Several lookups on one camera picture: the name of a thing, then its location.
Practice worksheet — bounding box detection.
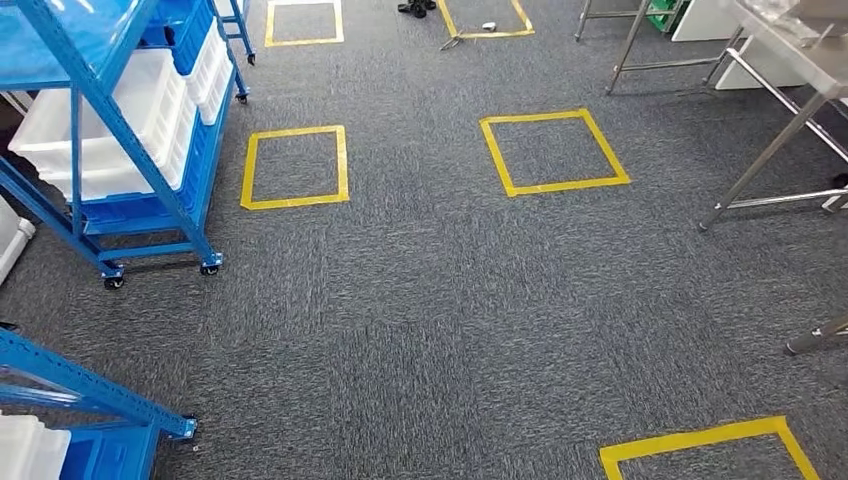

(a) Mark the green plastic crate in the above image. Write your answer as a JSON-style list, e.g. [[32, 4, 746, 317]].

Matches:
[[647, 0, 687, 32]]

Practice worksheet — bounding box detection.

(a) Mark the white cabinet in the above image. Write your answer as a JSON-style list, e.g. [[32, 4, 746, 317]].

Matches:
[[670, 0, 808, 92]]

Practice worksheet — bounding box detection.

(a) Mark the blue plastic bin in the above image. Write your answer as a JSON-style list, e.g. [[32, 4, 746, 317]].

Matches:
[[142, 0, 217, 75], [79, 99, 223, 223], [59, 423, 160, 480]]

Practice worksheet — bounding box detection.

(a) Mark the blue metal shelf rack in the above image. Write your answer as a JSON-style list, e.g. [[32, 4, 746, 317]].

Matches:
[[0, 0, 256, 291], [0, 327, 199, 480]]

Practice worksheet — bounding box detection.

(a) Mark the yellow floor tape square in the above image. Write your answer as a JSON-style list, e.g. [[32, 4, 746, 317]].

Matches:
[[239, 125, 350, 212], [599, 415, 823, 480], [478, 108, 632, 199]]

